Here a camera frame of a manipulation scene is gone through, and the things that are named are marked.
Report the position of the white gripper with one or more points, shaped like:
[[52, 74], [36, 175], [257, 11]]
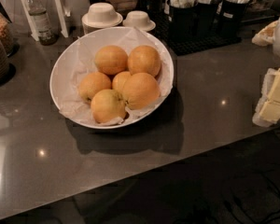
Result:
[[267, 112]]

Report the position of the orange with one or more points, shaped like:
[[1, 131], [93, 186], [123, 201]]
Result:
[[107, 105], [111, 60], [144, 59], [91, 84]]

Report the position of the upturned white bowl right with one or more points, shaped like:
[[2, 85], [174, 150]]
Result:
[[140, 20]]

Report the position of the upturned white bowl stack left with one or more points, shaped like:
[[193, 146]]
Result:
[[99, 16]]

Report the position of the white paper bowl liner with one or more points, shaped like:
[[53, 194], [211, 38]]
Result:
[[81, 59]]

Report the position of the black condiment cup right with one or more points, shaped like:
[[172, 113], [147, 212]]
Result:
[[229, 18]]

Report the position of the black condiment cup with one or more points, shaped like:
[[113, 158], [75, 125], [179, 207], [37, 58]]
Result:
[[205, 17], [229, 18], [182, 23]]

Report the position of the black condiment cup middle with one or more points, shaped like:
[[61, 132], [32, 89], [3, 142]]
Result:
[[205, 17]]

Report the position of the black rubber mat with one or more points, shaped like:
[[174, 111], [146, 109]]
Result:
[[196, 44]]

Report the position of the black condiment cup left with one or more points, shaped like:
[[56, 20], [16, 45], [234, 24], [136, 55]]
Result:
[[182, 23]]

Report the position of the orange front right large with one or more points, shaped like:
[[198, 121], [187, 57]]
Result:
[[140, 90]]

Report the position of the orange middle small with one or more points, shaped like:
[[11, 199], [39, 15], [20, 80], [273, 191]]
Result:
[[119, 80]]

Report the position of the glass bottle black cap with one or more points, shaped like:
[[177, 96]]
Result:
[[39, 15]]

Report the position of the white acrylic sign holder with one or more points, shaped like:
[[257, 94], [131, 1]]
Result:
[[61, 16]]

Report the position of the cereal jar upper left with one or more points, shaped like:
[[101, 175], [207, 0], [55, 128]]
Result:
[[6, 37]]

